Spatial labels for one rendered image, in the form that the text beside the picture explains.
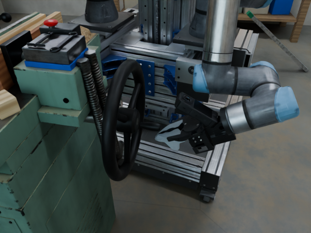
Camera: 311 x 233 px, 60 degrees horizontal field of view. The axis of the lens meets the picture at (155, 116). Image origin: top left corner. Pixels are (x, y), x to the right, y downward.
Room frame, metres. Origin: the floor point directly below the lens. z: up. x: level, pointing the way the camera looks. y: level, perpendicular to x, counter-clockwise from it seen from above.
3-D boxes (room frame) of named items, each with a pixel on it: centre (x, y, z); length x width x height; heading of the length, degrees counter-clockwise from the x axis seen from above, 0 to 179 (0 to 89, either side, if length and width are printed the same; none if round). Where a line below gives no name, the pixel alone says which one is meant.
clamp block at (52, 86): (0.55, 0.21, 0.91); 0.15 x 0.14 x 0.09; 169
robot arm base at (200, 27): (1.07, -0.21, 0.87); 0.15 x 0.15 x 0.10
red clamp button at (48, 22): (0.59, 0.23, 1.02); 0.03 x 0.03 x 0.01
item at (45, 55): (0.55, 0.21, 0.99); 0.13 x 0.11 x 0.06; 169
